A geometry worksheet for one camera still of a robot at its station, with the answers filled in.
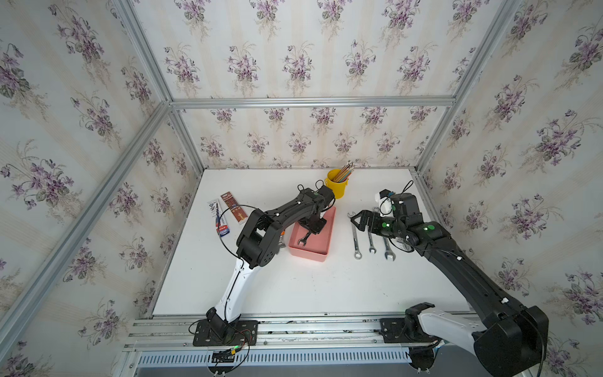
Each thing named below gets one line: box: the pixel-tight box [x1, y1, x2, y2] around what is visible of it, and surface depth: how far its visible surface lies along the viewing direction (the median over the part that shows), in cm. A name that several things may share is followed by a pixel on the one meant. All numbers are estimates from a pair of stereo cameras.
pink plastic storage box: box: [288, 206, 337, 263], surface depth 92 cm
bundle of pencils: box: [332, 160, 355, 184], surface depth 103 cm
